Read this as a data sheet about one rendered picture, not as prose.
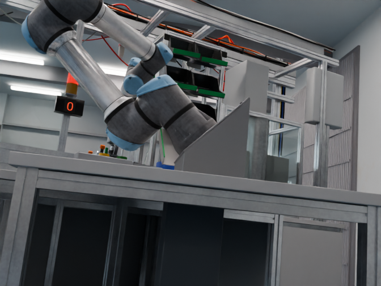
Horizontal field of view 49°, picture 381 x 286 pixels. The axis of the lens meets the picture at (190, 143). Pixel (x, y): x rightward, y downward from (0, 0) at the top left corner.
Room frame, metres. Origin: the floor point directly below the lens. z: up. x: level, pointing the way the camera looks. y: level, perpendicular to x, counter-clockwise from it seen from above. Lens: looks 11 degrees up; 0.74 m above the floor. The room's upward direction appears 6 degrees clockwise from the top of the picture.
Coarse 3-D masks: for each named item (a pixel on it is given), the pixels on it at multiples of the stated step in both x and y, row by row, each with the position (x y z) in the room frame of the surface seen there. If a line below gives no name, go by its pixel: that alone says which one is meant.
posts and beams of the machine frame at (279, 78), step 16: (144, 0) 2.36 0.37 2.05; (160, 0) 2.40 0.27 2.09; (160, 16) 2.54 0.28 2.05; (192, 16) 2.50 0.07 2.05; (208, 16) 2.55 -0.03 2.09; (96, 32) 2.79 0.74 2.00; (144, 32) 2.80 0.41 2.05; (208, 32) 2.70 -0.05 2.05; (240, 32) 2.66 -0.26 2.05; (256, 32) 2.71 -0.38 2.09; (288, 48) 2.83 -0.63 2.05; (304, 64) 3.08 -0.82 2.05; (320, 64) 3.00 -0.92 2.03; (336, 64) 3.03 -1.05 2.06; (272, 80) 3.39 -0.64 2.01; (288, 80) 3.47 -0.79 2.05; (272, 96) 3.40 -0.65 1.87; (288, 96) 3.47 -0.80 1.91; (320, 96) 2.98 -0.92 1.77; (272, 112) 3.49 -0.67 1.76; (320, 112) 2.97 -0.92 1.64; (320, 128) 2.98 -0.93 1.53; (320, 144) 2.98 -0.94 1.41; (320, 160) 2.99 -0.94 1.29; (320, 176) 2.99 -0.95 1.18
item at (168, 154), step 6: (162, 132) 1.98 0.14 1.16; (162, 138) 1.87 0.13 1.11; (168, 138) 1.96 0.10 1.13; (162, 144) 1.84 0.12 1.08; (168, 144) 1.93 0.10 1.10; (162, 150) 1.83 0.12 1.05; (168, 150) 1.89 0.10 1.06; (174, 150) 1.90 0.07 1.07; (162, 156) 1.81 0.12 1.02; (168, 156) 1.86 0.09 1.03; (174, 156) 1.87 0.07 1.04; (162, 162) 1.80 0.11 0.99; (168, 162) 1.83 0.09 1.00
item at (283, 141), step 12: (252, 120) 2.81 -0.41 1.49; (252, 132) 2.81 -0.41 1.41; (276, 132) 2.89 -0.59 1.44; (288, 132) 2.94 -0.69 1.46; (252, 144) 2.81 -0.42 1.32; (276, 144) 2.90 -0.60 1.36; (288, 144) 2.94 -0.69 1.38; (276, 156) 2.90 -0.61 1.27; (288, 156) 2.94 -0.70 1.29; (276, 168) 2.90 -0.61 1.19; (288, 168) 2.95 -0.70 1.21; (276, 180) 2.90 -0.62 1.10; (288, 180) 2.95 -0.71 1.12
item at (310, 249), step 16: (288, 224) 2.83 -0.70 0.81; (304, 224) 2.88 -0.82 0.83; (320, 224) 2.93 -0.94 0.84; (336, 224) 2.99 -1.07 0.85; (288, 240) 2.82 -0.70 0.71; (304, 240) 2.87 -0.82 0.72; (320, 240) 2.93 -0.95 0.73; (336, 240) 3.00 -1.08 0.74; (288, 256) 2.82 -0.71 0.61; (304, 256) 2.88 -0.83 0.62; (320, 256) 2.94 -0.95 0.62; (336, 256) 3.00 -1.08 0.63; (288, 272) 2.82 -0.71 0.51; (304, 272) 2.88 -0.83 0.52; (320, 272) 2.94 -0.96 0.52; (336, 272) 3.00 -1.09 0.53
